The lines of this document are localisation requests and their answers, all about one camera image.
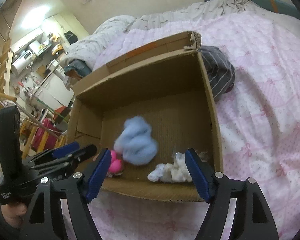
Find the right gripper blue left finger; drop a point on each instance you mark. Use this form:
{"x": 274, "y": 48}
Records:
{"x": 95, "y": 174}

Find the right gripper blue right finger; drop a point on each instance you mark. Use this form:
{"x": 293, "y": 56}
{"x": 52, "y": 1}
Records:
{"x": 201, "y": 174}

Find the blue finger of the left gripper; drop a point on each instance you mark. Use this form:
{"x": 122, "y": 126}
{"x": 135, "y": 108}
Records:
{"x": 81, "y": 155}
{"x": 66, "y": 149}

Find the pink and white plush toy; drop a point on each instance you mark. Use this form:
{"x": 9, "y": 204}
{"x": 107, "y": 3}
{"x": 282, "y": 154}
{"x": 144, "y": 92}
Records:
{"x": 116, "y": 165}

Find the clear plastic packet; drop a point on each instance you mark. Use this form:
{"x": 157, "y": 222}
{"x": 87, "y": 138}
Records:
{"x": 177, "y": 172}

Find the light blue fluffy plush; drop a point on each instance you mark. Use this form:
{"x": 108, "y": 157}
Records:
{"x": 135, "y": 143}

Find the white fluffy sock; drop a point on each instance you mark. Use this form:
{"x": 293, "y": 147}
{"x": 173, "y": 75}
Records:
{"x": 160, "y": 174}

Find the person's left hand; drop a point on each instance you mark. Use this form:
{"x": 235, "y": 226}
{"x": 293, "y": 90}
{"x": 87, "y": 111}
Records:
{"x": 13, "y": 213}

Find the wooden drying rack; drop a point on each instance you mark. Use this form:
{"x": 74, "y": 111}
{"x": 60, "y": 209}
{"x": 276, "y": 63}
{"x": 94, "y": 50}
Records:
{"x": 29, "y": 120}

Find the brown cardboard box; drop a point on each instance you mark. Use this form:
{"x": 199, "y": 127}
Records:
{"x": 166, "y": 83}

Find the pink patterned bed quilt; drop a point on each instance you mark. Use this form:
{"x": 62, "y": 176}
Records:
{"x": 260, "y": 118}

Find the white washing machine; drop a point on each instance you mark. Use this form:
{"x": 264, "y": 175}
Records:
{"x": 21, "y": 63}

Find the grey striped garment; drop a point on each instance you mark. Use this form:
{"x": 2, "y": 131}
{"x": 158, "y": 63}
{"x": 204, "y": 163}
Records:
{"x": 220, "y": 72}

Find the white floral duvet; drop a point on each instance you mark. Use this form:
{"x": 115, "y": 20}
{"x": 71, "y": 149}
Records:
{"x": 88, "y": 49}

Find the teal orange pillow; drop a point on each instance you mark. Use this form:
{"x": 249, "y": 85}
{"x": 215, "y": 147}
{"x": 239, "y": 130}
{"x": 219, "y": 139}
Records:
{"x": 279, "y": 7}

